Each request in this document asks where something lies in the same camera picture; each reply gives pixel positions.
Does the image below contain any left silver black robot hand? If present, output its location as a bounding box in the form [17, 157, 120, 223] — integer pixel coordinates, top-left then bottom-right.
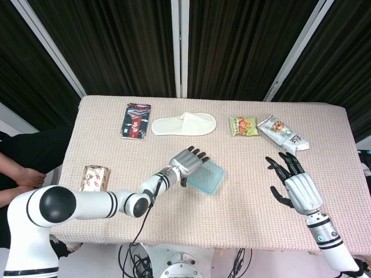
[169, 146, 211, 188]

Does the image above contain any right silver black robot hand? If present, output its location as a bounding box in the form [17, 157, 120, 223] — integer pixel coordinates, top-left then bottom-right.
[265, 152, 324, 215]

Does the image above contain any blue rimmed clear lid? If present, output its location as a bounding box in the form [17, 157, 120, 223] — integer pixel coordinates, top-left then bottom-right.
[187, 160, 225, 195]

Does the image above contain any person's bare forearm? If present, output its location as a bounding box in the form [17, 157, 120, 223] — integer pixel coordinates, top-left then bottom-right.
[0, 152, 47, 188]
[0, 185, 38, 208]

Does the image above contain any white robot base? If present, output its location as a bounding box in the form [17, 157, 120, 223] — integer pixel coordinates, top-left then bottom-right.
[118, 242, 253, 278]

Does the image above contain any white disposable slipper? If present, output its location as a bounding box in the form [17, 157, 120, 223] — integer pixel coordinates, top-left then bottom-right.
[151, 112, 217, 137]

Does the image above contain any white snack bag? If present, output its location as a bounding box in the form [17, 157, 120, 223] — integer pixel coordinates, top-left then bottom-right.
[257, 115, 310, 156]

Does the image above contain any red black snack packet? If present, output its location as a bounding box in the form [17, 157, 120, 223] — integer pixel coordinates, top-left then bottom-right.
[121, 103, 152, 140]

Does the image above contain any green snack packet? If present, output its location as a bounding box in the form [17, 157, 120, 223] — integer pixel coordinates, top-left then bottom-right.
[228, 116, 260, 137]

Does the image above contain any pink waffle weave tablecloth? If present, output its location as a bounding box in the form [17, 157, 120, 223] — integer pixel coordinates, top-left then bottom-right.
[49, 95, 356, 255]

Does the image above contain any gold packet with red labels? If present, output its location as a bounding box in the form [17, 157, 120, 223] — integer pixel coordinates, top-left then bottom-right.
[79, 165, 112, 192]

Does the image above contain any black curtain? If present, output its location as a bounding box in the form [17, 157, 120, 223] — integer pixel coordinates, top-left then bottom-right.
[0, 0, 371, 142]

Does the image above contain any person's black clothing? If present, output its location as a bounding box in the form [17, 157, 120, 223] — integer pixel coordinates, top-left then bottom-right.
[0, 126, 73, 250]

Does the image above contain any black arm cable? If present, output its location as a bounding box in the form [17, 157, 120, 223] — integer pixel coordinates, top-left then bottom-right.
[121, 170, 170, 278]

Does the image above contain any black floor cable bundle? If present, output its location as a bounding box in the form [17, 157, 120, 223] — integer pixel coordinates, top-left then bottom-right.
[124, 244, 153, 278]
[230, 248, 253, 278]

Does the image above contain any white upright frame post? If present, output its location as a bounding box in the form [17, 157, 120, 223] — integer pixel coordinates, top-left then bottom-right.
[170, 0, 190, 98]

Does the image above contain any white slanted frame post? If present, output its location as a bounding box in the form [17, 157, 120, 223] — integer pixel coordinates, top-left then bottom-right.
[11, 0, 87, 98]
[263, 0, 334, 102]

